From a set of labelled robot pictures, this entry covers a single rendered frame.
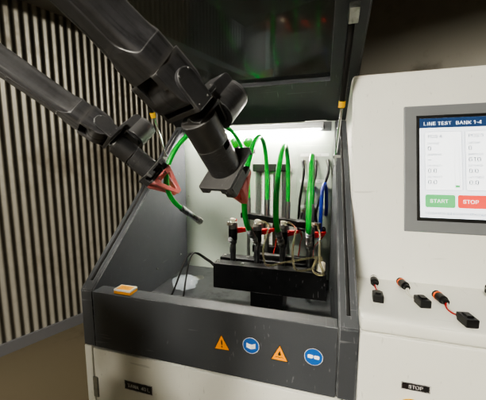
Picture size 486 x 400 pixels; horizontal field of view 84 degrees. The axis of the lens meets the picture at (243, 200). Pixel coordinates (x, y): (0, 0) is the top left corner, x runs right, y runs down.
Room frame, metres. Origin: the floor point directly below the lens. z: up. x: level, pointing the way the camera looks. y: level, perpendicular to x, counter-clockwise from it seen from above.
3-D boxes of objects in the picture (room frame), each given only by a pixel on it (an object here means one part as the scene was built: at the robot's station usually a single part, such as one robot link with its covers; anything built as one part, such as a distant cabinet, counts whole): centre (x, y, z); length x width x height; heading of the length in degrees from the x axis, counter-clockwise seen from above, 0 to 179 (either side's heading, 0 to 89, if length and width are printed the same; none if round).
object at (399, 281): (0.60, -0.39, 0.99); 0.12 x 0.02 x 0.02; 174
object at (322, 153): (1.04, -0.27, 1.20); 0.13 x 0.03 x 0.31; 74
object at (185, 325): (0.63, 0.10, 0.87); 0.62 x 0.04 x 0.16; 74
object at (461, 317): (0.53, -0.43, 0.99); 0.12 x 0.02 x 0.02; 173
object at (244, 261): (0.82, -0.08, 0.91); 0.34 x 0.10 x 0.15; 74
